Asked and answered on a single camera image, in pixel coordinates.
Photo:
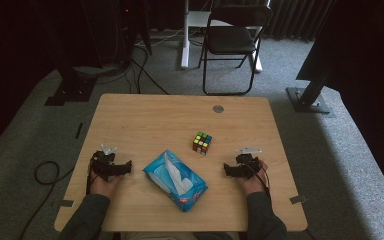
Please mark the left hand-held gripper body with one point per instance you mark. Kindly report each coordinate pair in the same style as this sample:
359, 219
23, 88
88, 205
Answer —
101, 165

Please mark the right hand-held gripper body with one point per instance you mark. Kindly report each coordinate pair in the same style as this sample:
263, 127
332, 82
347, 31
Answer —
250, 165

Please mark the multicoloured puzzle cube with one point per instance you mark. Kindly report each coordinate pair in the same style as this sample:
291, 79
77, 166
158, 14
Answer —
202, 143

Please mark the blue wet wipe packet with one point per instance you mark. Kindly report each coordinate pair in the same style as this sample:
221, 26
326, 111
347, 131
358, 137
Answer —
186, 191

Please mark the person's right hand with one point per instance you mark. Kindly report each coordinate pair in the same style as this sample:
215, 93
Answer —
251, 186

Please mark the person's left hand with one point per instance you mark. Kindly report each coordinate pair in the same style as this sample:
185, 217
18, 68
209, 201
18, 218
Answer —
101, 188

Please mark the black tape strip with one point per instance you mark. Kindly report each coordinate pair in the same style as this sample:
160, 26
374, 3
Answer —
78, 130

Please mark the grey tape piece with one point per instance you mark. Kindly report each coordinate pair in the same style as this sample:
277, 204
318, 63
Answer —
298, 199
66, 203

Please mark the black metal stand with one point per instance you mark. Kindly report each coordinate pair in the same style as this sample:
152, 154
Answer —
308, 100
71, 91

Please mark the black folding chair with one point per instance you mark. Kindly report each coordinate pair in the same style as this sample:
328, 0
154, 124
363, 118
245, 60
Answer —
230, 40

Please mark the dark curtain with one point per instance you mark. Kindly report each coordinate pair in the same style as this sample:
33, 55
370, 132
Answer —
370, 66
10, 66

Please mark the dark equipment rack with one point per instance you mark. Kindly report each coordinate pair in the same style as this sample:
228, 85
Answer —
116, 30

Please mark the grey pleated curtain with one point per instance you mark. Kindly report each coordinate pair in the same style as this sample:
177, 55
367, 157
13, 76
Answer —
296, 20

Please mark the white desk frame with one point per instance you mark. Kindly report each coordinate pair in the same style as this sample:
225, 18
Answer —
185, 50

